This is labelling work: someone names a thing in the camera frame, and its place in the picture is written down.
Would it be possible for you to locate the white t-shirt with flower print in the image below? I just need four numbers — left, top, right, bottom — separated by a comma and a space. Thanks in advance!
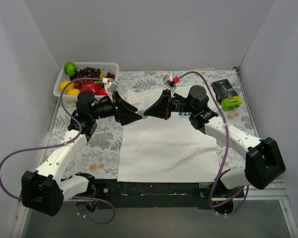
116, 85, 223, 183

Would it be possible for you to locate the small round brooch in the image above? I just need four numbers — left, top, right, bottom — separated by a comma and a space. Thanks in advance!
137, 110, 147, 119

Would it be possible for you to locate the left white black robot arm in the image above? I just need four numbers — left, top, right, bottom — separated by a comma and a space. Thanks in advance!
21, 91, 142, 216

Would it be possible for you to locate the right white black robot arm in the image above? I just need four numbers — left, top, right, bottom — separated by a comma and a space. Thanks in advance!
144, 85, 286, 197

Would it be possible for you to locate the white plastic fruit basket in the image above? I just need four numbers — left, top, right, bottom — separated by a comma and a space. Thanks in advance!
53, 61, 120, 103

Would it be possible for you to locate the yellow toy lemon front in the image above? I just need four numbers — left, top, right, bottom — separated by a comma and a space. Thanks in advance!
66, 88, 81, 97

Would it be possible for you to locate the yellow toy lemon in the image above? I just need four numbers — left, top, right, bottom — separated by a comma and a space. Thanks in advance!
59, 81, 75, 92
66, 88, 81, 97

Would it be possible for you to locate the red grape bunch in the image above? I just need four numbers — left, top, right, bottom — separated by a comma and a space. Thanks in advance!
74, 76, 89, 89

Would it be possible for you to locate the yellow toy lemon left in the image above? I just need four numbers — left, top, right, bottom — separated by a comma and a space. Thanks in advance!
59, 81, 75, 92

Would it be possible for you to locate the dark purple grape bunch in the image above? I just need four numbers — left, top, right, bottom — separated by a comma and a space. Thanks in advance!
76, 67, 102, 78

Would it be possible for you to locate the floral table mat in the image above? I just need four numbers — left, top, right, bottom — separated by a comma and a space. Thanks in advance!
39, 69, 269, 179

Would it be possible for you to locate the black green product box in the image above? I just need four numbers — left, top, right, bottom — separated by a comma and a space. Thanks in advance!
211, 79, 242, 111

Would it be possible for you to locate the toy watermelon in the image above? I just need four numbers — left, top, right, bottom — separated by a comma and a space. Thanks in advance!
63, 62, 78, 76

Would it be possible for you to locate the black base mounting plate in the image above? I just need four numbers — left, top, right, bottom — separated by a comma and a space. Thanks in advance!
67, 178, 246, 209

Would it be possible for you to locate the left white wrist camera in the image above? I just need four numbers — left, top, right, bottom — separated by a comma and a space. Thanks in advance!
103, 78, 119, 100

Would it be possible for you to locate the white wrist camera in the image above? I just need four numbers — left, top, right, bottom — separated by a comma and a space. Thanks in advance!
163, 75, 179, 97
103, 78, 119, 100

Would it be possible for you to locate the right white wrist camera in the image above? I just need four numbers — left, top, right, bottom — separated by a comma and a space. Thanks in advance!
163, 75, 179, 97

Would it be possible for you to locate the aluminium frame rail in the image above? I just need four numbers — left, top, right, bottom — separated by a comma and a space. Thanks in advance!
9, 66, 298, 238

